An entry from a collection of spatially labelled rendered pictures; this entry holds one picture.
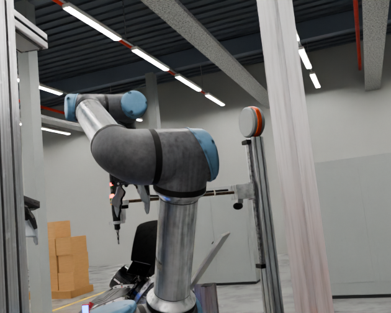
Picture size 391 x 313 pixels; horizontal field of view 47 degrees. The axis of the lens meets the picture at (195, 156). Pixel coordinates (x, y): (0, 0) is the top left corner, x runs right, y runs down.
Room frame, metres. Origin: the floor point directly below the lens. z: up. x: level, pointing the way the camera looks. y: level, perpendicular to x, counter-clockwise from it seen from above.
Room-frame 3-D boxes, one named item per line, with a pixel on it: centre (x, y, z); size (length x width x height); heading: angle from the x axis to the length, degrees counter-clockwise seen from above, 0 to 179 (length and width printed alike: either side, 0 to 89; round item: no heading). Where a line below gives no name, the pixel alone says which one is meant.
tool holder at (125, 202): (1.91, 0.35, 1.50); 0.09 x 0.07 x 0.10; 114
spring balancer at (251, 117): (2.21, -0.30, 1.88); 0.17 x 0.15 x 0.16; 169
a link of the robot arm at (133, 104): (1.25, 0.19, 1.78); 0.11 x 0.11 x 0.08; 24
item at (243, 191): (2.17, -0.21, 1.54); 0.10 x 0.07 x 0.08; 114
